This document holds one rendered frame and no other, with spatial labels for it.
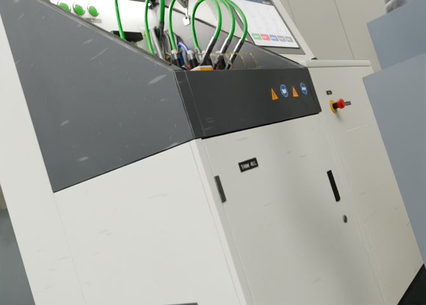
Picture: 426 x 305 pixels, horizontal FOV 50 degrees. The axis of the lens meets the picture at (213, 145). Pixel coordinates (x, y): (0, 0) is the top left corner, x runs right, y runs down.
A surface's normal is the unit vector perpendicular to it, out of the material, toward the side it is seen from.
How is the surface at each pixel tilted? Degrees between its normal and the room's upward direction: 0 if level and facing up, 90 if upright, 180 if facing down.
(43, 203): 90
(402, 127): 90
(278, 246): 90
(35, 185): 90
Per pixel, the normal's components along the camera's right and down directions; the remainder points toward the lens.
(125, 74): -0.59, 0.14
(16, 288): 0.67, -0.25
